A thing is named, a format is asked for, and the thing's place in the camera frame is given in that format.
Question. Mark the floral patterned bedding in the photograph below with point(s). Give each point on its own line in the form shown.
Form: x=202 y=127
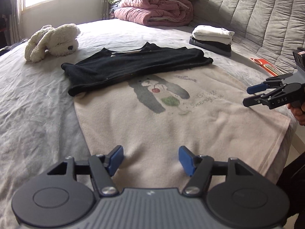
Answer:
x=116 y=2

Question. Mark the red printed book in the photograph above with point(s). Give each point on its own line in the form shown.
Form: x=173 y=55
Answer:
x=264 y=66

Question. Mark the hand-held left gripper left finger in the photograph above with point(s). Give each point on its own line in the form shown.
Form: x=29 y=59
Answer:
x=116 y=159

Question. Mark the grey folded garment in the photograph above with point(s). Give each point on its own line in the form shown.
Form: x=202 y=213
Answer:
x=209 y=50

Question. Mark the person's dark clothing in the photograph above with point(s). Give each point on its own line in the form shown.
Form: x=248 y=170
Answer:
x=293 y=190

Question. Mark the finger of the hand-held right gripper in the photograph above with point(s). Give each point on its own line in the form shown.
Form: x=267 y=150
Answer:
x=256 y=88
x=257 y=101

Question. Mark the beige and black printed sweatshirt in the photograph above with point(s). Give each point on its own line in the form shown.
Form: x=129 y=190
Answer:
x=214 y=124

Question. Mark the pink folded quilt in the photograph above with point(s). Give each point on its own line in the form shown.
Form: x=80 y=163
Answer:
x=157 y=12

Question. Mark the person's right hand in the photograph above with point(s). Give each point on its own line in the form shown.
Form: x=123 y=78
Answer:
x=299 y=116

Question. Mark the white plush dog toy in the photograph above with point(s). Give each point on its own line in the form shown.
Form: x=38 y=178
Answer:
x=54 y=41

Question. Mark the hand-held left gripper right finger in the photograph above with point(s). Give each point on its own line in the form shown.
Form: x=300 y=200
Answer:
x=187 y=161

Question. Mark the white folded garment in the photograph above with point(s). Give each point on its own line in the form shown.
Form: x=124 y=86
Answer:
x=212 y=33

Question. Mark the dark hanging clothes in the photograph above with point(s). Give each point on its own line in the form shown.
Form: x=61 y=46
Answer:
x=6 y=12

